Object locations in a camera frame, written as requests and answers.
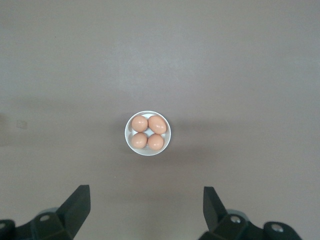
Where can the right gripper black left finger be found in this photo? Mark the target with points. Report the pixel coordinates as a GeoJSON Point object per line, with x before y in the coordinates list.
{"type": "Point", "coordinates": [70, 217]}

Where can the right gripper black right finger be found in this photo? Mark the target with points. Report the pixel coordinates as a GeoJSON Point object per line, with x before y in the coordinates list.
{"type": "Point", "coordinates": [217, 217]}

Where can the brown egg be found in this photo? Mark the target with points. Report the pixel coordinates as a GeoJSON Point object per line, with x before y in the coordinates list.
{"type": "Point", "coordinates": [157, 124]}
{"type": "Point", "coordinates": [139, 140]}
{"type": "Point", "coordinates": [155, 142]}
{"type": "Point", "coordinates": [139, 123]}

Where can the white round bowl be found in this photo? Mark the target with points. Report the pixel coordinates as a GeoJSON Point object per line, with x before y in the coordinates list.
{"type": "Point", "coordinates": [150, 152]}

